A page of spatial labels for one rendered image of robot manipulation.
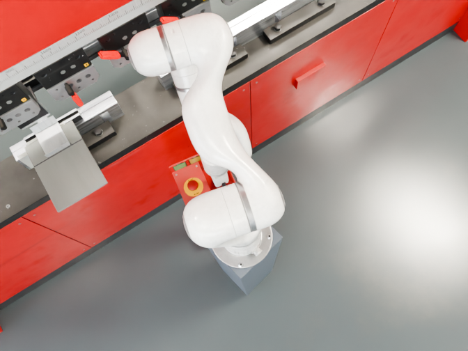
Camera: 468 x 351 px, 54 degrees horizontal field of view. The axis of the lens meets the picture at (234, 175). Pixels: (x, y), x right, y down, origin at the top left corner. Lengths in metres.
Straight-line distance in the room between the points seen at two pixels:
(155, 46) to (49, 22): 0.35
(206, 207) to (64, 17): 0.60
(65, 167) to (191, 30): 0.76
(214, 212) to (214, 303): 1.44
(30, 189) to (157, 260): 0.93
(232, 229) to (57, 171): 0.76
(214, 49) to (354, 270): 1.69
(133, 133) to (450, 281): 1.72
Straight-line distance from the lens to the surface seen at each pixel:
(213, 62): 1.00
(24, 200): 1.76
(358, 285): 2.45
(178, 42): 1.00
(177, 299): 2.42
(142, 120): 1.71
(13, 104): 1.44
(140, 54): 1.01
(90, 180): 1.55
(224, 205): 1.00
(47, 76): 1.39
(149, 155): 1.83
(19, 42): 1.27
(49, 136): 1.65
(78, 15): 1.28
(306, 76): 2.05
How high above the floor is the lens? 2.39
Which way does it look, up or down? 72 degrees down
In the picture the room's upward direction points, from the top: 9 degrees counter-clockwise
